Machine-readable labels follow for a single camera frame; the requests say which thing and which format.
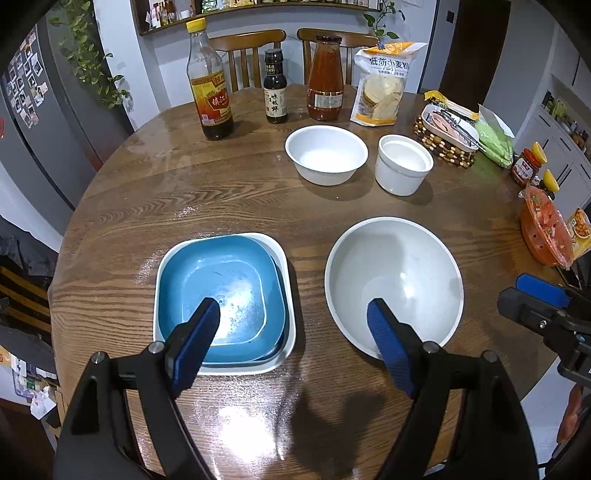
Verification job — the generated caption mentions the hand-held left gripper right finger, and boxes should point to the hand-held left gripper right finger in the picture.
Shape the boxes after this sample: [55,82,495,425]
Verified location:
[367,298,541,480]

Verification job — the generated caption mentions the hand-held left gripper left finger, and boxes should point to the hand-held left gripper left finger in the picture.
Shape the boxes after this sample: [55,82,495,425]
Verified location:
[55,298,221,480]

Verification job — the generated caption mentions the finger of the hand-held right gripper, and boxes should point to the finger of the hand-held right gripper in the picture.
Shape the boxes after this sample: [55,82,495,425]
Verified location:
[498,287,568,342]
[516,273,571,309]

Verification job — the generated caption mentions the large white bowl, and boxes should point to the large white bowl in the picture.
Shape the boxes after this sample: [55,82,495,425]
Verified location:
[324,217,464,361]

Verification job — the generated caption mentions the small white ramekin bowl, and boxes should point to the small white ramekin bowl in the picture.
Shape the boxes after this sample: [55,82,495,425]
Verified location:
[374,134,435,197]

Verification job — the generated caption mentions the medium white bowl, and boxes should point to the medium white bowl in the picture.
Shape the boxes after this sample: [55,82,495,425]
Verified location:
[284,126,369,186]

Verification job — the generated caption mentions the person's right hand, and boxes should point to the person's right hand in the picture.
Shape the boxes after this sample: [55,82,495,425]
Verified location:
[556,383,588,444]

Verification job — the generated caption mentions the orange plastic basket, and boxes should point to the orange plastic basket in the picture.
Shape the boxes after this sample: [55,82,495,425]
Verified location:
[520,185,575,268]

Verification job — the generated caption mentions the yellow printed snack packet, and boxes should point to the yellow printed snack packet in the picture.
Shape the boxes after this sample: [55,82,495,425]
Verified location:
[567,208,591,259]

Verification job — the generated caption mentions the dark jar yellow lid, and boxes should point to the dark jar yellow lid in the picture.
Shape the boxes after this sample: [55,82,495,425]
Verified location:
[536,169,559,200]

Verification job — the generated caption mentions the red-lid sauce jar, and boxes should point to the red-lid sauce jar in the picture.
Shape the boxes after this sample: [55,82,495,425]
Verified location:
[510,141,549,188]

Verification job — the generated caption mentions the green plastic packet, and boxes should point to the green plastic packet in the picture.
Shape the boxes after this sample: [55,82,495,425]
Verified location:
[475,104,515,168]

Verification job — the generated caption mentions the wooden beaded trivet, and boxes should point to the wooden beaded trivet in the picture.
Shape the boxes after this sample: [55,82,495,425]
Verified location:
[413,111,478,171]

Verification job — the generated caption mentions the white cabinet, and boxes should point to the white cabinet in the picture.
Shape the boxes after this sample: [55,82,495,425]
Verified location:
[515,28,591,208]

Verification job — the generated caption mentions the pile of boxes and papers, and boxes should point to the pile of boxes and papers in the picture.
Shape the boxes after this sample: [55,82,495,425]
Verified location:
[0,323,63,425]

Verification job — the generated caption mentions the wooden slatted chair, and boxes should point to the wooden slatted chair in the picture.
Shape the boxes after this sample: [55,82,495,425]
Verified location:
[0,265,58,337]

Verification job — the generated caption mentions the white rectangular dish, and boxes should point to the white rectangular dish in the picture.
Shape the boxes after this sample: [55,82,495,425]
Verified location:
[421,104,481,152]

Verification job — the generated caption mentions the dark cloth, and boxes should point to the dark cloth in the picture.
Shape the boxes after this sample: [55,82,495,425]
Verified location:
[0,215,58,278]

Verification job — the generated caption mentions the yellow snack wrapper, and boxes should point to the yellow snack wrapper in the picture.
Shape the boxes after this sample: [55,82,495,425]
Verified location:
[424,90,480,121]

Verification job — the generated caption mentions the tall vinegar bottle yellow cap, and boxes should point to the tall vinegar bottle yellow cap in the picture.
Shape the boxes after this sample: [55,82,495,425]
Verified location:
[186,17,235,141]

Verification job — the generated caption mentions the flour bag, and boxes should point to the flour bag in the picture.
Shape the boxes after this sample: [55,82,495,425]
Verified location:
[349,41,428,127]

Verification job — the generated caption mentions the dark wooden door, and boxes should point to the dark wooden door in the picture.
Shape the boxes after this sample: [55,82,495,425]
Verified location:
[438,0,512,109]

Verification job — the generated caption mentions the small dark sauce bottle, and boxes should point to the small dark sauce bottle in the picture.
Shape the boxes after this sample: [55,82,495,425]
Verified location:
[263,48,289,124]

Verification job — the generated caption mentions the grey refrigerator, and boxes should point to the grey refrigerator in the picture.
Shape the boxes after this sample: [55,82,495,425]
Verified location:
[0,9,134,210]

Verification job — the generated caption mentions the red sauce bottle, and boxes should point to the red sauce bottle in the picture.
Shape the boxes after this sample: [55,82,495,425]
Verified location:
[307,35,345,121]

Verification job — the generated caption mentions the wooden dining chair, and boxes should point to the wooden dining chair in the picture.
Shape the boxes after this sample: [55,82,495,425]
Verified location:
[296,28,384,86]
[209,29,288,92]

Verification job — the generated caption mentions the hanging green vine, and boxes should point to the hanging green vine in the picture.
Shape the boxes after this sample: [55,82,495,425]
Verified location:
[48,0,132,112]

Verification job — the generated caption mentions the trailing green plant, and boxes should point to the trailing green plant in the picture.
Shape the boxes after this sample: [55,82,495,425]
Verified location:
[362,0,407,47]

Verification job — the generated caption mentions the group of refrigerator photos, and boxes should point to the group of refrigerator photos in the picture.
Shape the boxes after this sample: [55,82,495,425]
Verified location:
[2,25,49,130]

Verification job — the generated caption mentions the wooden wall shelf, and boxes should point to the wooden wall shelf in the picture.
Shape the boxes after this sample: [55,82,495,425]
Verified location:
[130,0,386,37]

